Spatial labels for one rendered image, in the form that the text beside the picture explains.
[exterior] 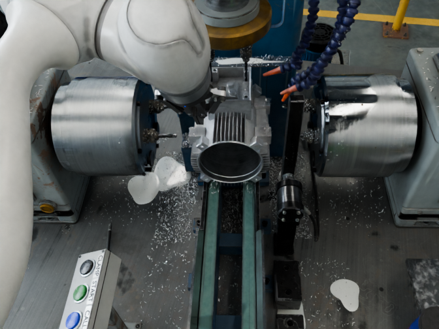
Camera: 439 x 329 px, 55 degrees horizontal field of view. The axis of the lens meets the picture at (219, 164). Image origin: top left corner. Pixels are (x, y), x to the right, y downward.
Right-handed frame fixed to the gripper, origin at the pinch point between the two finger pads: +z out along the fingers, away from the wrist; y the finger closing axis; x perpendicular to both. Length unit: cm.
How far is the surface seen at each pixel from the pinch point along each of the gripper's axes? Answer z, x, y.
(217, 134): 8.3, 2.5, -3.4
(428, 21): 210, -130, -136
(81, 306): -7.4, 37.9, 18.3
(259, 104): 17.4, -7.4, -12.9
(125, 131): 6.7, 2.6, 17.0
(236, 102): 9.0, -5.2, -7.3
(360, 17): 213, -135, -89
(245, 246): 15.8, 27.1, -10.3
